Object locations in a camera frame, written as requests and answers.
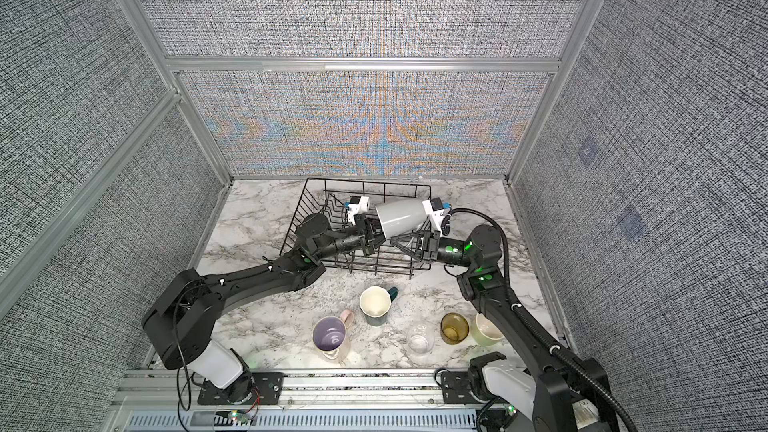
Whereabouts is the black wire dish rack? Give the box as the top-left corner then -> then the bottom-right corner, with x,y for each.
280,177 -> 433,277

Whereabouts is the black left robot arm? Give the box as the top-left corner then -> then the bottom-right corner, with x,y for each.
142,213 -> 385,389

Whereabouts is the pink iridescent mug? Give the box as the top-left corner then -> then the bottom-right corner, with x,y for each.
312,309 -> 354,362

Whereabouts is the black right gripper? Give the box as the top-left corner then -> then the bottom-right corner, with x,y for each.
394,233 -> 479,273

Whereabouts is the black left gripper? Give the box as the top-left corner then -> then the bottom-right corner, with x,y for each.
316,218 -> 400,265

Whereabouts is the grey ceramic mug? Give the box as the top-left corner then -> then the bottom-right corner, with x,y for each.
376,199 -> 427,239

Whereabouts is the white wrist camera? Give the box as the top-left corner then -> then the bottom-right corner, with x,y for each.
345,195 -> 370,225
422,198 -> 451,236

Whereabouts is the dark green mug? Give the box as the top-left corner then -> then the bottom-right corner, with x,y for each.
359,286 -> 399,326

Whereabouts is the white vented grille strip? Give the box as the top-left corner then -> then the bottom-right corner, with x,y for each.
120,409 -> 477,431

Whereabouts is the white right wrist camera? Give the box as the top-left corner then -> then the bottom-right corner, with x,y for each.
422,198 -> 451,236

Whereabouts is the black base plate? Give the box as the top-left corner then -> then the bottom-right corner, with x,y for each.
197,372 -> 285,406
434,369 -> 481,405

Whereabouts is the amber glass cup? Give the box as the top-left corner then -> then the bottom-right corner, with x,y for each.
440,312 -> 470,345

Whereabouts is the light green mug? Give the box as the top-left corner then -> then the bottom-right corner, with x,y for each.
470,313 -> 504,346

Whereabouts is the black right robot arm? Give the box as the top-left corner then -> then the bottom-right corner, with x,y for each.
390,225 -> 637,431

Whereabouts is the clear glass cup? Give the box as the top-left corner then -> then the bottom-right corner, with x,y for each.
406,323 -> 434,355

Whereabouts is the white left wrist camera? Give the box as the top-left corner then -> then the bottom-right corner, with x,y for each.
345,195 -> 370,225

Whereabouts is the black corrugated cable conduit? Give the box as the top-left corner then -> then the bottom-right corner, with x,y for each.
449,207 -> 640,432

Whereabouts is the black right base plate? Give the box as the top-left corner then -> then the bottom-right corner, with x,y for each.
434,369 -> 481,405

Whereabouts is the aluminium front rail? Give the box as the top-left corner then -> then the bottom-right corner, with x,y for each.
110,368 -> 480,410

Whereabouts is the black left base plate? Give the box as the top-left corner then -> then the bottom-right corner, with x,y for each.
197,372 -> 285,406

